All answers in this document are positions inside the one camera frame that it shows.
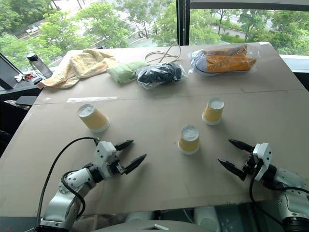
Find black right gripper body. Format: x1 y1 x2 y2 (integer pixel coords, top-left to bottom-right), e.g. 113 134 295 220
242 152 260 178

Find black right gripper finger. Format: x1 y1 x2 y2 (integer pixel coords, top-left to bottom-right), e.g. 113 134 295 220
217 158 248 182
228 139 254 153

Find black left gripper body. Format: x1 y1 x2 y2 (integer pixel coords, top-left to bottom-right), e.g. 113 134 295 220
107 151 126 177

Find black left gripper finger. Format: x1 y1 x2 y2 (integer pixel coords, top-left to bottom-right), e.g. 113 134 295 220
123 154 147 175
114 139 134 151

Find yellow paper cup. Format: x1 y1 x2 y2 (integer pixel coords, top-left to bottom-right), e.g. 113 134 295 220
178 125 201 155
77 104 111 134
202 97 225 126

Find white rounded robot shell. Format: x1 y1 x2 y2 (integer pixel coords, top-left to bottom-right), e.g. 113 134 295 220
193 206 224 230
125 210 155 223

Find grey robot torso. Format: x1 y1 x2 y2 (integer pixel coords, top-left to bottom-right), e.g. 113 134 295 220
91 219 218 232

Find light green folded cloth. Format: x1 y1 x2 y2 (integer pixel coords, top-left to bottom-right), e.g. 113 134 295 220
106 60 148 85

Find black items in plastic bag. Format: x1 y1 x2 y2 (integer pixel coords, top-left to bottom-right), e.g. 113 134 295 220
135 62 188 90

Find orange shoes in plastic bag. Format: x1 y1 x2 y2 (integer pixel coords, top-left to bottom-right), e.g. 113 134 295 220
187 44 261 77

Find pale yellow towel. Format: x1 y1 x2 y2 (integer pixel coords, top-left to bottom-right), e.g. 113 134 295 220
40 49 117 89

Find black flat device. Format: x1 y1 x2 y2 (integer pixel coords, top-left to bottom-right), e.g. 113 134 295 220
14 96 39 106

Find clear bottle with black cap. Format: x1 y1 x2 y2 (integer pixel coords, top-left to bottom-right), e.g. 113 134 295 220
26 53 53 79

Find red keys bunch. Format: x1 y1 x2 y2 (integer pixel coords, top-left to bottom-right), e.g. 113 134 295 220
14 72 38 83

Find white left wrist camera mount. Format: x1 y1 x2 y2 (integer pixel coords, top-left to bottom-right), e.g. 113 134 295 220
93 141 120 180

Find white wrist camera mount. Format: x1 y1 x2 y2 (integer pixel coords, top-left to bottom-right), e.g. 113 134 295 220
93 141 120 180
252 142 273 182

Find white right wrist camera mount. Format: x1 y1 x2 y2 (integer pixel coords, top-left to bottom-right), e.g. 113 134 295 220
252 142 273 182

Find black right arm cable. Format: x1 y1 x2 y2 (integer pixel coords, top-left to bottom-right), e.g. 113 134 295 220
249 174 309 225

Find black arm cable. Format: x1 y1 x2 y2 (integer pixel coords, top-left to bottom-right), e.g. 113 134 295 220
249 174 309 225
61 171 86 227
35 137 100 229

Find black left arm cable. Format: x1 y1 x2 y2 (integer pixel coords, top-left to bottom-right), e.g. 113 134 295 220
61 171 86 227
35 137 100 229

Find beige cord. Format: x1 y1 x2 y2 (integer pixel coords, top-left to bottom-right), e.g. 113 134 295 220
145 44 182 64

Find black window frame post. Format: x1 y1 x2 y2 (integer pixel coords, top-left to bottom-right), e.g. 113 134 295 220
176 0 191 46

